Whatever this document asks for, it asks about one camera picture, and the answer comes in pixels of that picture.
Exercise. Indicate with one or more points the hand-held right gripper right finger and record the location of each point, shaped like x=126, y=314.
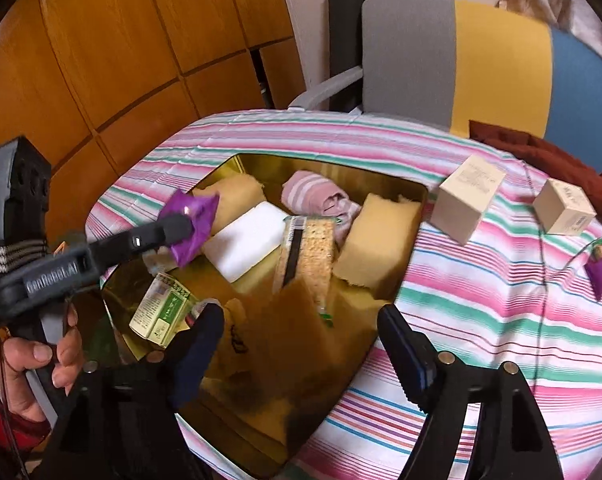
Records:
x=406, y=355

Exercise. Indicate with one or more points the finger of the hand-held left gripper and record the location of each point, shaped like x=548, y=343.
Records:
x=146, y=237

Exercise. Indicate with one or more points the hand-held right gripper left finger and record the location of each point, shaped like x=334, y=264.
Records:
x=201, y=350

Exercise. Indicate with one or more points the gold metal tin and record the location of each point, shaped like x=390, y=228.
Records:
x=231, y=427

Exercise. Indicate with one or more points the brown paper bag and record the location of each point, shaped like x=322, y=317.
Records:
x=291, y=330

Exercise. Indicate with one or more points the white foam block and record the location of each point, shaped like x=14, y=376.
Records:
x=246, y=240

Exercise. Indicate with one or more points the thick yellow sponge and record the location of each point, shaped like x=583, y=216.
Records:
x=376, y=240

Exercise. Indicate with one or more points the person's left hand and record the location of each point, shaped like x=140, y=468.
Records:
x=31, y=355

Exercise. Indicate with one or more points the small green carton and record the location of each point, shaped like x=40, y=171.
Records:
x=161, y=310

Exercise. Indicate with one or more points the striped pink green cloth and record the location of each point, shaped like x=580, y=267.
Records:
x=481, y=285

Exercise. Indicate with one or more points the pale yellow sponge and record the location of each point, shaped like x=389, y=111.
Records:
x=241, y=195

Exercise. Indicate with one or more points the clear wrapped cracker pack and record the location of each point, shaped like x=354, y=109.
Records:
x=313, y=255

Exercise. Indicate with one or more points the rolled pink striped sock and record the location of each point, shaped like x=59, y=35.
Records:
x=306, y=190

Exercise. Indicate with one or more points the large beige cardboard box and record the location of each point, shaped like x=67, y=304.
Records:
x=468, y=200

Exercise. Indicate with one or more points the wooden wardrobe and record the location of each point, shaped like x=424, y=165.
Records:
x=131, y=35

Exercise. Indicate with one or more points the small beige cardboard box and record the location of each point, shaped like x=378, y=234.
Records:
x=563, y=207

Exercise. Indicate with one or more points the red-brown blanket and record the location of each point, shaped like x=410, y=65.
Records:
x=531, y=145

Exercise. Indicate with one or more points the grey yellow blue chair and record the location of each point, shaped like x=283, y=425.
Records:
x=501, y=60

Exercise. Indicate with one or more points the printed beige curtain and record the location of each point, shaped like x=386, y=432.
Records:
x=581, y=5

